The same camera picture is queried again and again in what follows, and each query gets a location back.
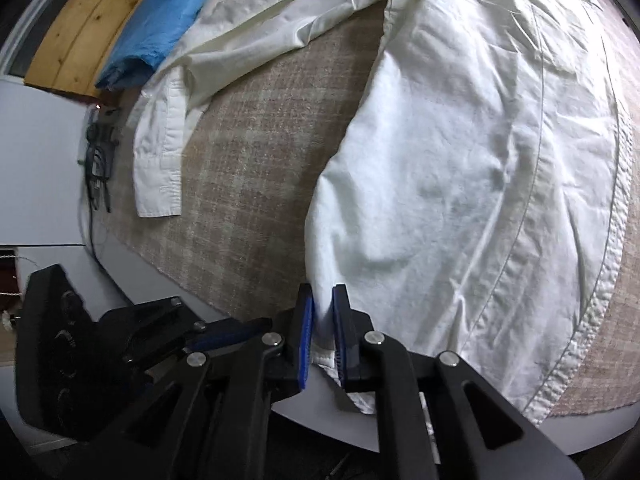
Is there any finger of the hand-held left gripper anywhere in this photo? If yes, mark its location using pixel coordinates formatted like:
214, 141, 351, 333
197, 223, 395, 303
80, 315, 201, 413
97, 297, 200, 361
187, 317, 273, 356

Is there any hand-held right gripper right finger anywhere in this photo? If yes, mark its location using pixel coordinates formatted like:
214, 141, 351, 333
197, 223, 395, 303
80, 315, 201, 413
332, 284, 588, 480

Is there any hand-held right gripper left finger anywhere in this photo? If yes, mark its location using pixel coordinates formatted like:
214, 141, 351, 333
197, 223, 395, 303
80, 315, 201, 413
75, 284, 317, 480

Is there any white shirt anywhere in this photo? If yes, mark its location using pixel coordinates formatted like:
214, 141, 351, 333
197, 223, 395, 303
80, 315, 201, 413
132, 0, 633, 428

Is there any beige plaid mat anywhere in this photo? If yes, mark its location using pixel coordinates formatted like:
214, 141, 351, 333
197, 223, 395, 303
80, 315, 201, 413
107, 10, 640, 418

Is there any wooden board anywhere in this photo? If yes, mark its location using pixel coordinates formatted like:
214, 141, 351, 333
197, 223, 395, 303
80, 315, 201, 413
24, 0, 166, 98

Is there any blue cloth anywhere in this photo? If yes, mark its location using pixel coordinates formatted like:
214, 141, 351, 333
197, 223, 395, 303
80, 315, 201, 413
95, 0, 233, 92

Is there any black cable bundle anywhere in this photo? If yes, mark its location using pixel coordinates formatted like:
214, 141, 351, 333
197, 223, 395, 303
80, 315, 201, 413
80, 105, 121, 256

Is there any white window frame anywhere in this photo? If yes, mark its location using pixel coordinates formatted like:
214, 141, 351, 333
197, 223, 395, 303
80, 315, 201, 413
0, 0, 83, 78

